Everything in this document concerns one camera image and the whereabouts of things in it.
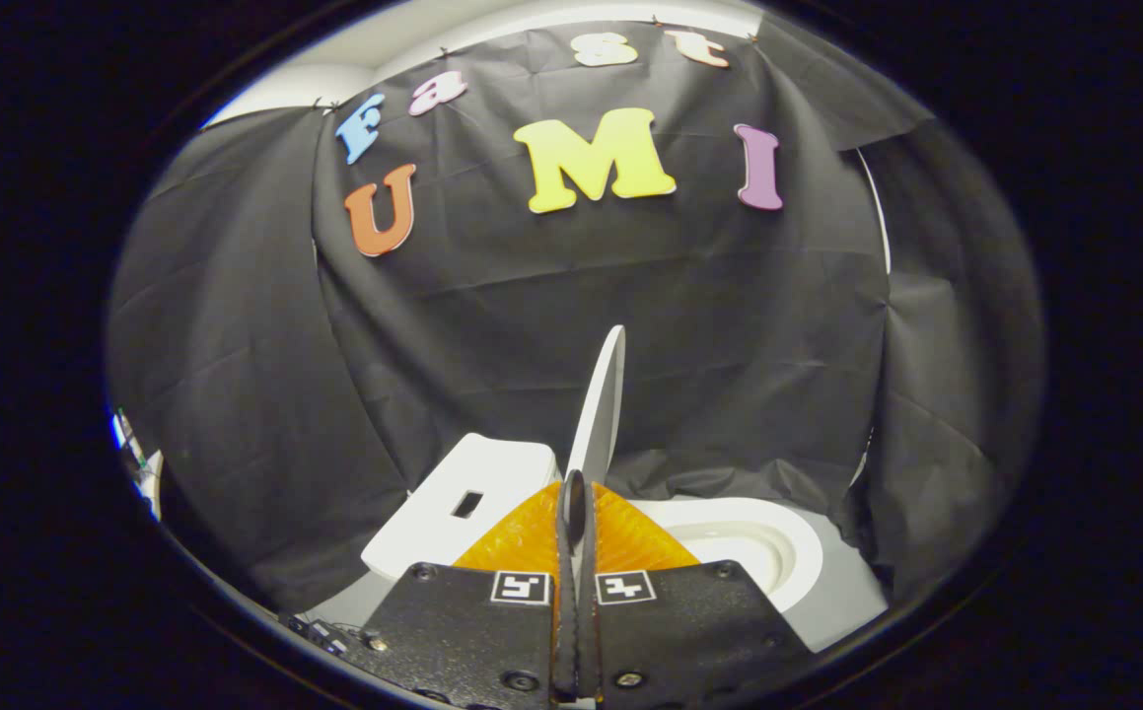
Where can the black lid pull tab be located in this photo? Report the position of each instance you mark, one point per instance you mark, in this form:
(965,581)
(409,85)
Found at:
(576,503)

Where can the white toilet body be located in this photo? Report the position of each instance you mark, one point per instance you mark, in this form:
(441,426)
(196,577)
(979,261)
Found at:
(433,523)

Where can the white toilet lid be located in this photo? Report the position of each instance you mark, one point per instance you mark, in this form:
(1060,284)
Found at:
(603,414)

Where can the black backdrop cloth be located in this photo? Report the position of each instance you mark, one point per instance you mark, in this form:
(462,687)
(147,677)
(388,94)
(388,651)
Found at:
(492,325)

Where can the black power strip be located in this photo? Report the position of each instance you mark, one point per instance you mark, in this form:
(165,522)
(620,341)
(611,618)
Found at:
(320,634)

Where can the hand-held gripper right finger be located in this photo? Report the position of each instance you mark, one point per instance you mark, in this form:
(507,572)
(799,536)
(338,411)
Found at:
(679,631)

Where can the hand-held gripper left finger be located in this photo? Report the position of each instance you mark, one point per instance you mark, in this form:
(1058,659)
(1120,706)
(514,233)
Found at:
(472,631)

